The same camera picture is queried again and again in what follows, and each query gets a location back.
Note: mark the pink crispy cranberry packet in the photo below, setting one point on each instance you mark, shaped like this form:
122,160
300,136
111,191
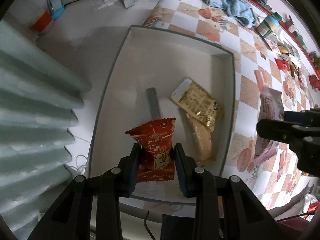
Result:
271,112

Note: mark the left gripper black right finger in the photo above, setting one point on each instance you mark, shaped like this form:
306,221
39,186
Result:
225,207

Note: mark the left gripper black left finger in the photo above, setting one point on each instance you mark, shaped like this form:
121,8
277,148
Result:
69,217

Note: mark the flat red snack packet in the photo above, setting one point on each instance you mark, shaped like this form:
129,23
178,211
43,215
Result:
283,64

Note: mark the green lid jar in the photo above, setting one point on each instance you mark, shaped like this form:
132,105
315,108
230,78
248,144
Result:
267,26

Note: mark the orange-brown snack bar packet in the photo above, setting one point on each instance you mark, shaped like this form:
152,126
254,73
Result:
203,140

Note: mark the blue snack packet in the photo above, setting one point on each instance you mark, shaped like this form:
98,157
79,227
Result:
151,95

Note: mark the light blue towel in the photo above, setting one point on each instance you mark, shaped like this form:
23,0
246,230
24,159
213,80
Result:
239,10

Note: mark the gold foil snack pouch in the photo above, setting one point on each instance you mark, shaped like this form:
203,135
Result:
197,102

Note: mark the red candy packet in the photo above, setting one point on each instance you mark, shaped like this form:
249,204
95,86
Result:
156,138

